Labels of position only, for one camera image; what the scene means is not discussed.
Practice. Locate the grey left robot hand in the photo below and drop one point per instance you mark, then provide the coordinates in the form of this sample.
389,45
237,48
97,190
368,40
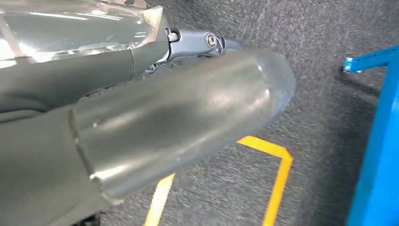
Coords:
174,118

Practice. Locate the blue metal shelf rack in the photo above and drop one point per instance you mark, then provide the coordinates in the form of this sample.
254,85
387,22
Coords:
380,156

